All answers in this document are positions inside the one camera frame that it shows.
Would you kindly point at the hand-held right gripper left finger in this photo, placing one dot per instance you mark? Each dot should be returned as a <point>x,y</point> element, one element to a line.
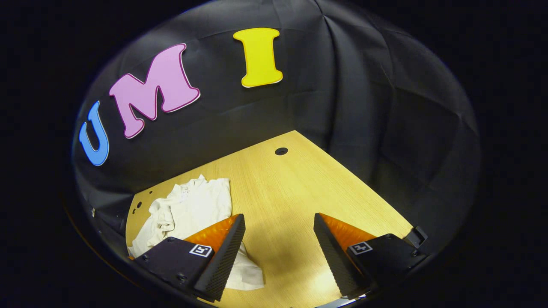
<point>222,261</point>

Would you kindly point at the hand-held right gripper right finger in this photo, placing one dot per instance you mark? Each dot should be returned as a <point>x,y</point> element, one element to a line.
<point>336,261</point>

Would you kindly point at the white garment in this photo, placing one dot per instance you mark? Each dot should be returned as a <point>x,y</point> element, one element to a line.
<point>192,205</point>

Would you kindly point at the black table clamp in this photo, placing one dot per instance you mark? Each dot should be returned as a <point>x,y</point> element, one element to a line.
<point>417,236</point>

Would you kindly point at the black round table grommet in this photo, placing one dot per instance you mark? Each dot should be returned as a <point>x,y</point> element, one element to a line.
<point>281,151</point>

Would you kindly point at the black backdrop cloth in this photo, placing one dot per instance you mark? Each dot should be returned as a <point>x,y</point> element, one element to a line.
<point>364,85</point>

